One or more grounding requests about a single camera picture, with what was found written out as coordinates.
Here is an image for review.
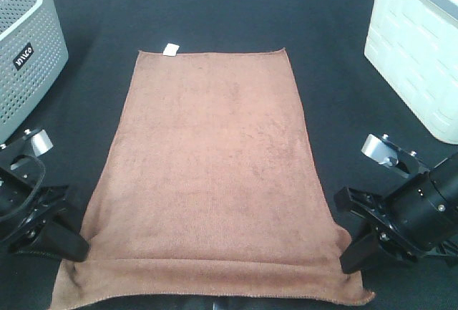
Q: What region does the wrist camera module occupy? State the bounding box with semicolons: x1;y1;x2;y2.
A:
361;134;431;180
1;128;53;170

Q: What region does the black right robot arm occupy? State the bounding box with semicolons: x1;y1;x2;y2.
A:
334;155;457;274

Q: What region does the white woven-pattern storage bin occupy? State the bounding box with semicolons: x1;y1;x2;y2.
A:
364;0;457;145

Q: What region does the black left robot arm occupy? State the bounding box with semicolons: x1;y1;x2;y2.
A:
1;173;89;262

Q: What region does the brown microfiber towel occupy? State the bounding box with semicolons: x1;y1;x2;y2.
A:
51;49;374;309

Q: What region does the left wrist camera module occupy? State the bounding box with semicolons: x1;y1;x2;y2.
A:
1;128;53;170

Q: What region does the grey perforated plastic basket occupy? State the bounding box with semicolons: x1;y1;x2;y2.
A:
1;0;69;142

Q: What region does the black table cover cloth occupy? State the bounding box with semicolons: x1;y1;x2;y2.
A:
1;0;457;309

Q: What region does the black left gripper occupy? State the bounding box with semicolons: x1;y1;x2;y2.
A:
1;170;89;262

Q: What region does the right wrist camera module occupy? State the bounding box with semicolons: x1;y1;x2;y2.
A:
361;134;431;180

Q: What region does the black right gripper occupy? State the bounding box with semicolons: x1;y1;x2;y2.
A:
333;172;457;274

